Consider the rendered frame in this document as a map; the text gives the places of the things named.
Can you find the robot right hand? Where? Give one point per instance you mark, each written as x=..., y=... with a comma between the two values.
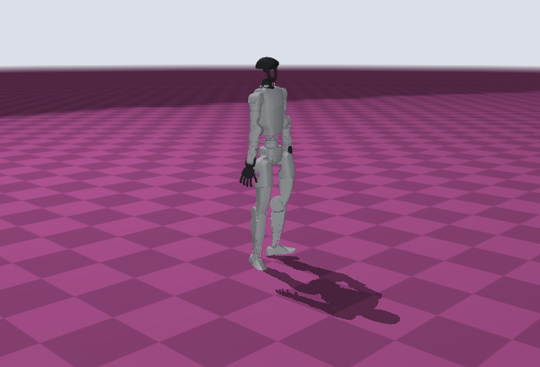
x=248, y=172

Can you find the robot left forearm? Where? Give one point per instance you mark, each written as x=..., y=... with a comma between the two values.
x=286, y=138

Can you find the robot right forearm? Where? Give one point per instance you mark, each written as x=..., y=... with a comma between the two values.
x=253, y=144

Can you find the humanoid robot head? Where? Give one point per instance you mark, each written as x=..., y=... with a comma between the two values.
x=267, y=64

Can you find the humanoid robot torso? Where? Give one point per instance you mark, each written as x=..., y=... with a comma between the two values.
x=272, y=120

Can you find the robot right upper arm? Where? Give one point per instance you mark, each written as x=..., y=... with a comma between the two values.
x=255, y=101

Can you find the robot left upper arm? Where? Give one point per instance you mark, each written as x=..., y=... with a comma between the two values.
x=286, y=119

